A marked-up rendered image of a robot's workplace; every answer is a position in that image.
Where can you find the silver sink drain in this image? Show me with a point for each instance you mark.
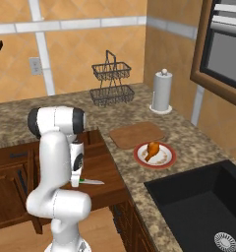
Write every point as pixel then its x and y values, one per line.
pixel 225 242

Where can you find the brown chicken drumstick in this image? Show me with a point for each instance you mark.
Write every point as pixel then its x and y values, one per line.
pixel 152 149

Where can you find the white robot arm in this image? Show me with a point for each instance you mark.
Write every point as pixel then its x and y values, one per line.
pixel 54 157

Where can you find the wooden drawer front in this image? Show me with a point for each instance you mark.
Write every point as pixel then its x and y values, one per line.
pixel 5 155

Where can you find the white wall outlet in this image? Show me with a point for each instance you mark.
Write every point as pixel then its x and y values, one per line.
pixel 35 66

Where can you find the wooden cupboard door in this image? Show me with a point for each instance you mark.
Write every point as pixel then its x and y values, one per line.
pixel 7 197

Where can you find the wooden cutting board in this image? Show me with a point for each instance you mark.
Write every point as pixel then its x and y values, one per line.
pixel 136 134

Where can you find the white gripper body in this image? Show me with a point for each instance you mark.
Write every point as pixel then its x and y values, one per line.
pixel 75 180

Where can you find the white paper towel roll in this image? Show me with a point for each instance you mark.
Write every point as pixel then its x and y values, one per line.
pixel 162 92

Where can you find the wooden cupboard under sink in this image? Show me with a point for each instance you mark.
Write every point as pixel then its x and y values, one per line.
pixel 133 229

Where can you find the red-rimmed white plate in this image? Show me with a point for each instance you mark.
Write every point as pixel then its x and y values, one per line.
pixel 162 159

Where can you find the open wooden drawer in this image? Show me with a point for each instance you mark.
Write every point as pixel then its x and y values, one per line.
pixel 100 170

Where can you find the black sink basin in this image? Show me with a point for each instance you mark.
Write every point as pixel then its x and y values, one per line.
pixel 195 200

